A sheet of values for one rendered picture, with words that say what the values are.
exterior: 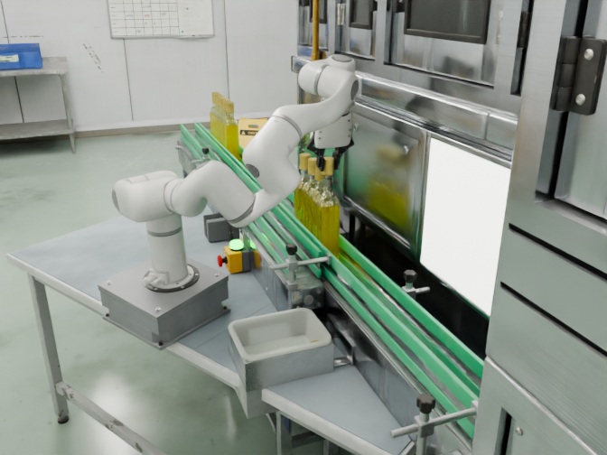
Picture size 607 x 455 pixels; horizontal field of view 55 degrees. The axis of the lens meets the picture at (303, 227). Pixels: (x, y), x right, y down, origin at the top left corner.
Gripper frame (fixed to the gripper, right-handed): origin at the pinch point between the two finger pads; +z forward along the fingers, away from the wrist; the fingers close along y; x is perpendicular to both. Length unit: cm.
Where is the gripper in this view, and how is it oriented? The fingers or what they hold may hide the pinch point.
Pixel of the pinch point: (328, 162)
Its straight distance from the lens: 157.2
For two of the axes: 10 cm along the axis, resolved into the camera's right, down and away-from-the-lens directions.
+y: -9.4, 1.3, -3.2
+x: 3.3, 5.8, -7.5
